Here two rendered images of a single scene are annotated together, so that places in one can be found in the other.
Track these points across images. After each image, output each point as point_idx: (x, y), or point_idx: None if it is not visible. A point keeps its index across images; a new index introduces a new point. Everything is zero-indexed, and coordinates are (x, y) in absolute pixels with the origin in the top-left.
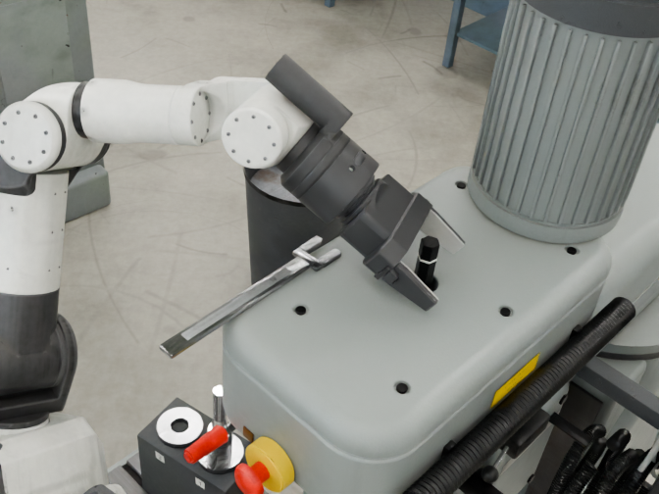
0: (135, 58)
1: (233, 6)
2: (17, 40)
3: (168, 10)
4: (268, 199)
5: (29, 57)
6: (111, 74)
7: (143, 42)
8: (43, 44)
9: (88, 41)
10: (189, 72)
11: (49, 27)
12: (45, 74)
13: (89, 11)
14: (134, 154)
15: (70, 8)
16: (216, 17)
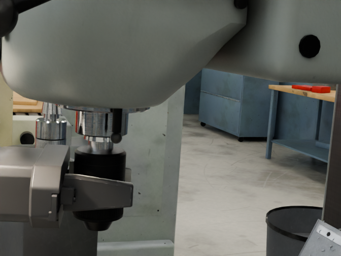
0: (231, 212)
1: (313, 201)
2: (129, 120)
3: (265, 196)
4: (280, 235)
5: (135, 135)
6: (209, 217)
7: (240, 206)
8: (147, 128)
9: (179, 136)
10: (266, 224)
11: (154, 118)
12: (143, 152)
13: (211, 189)
14: (204, 254)
15: (171, 108)
16: (298, 203)
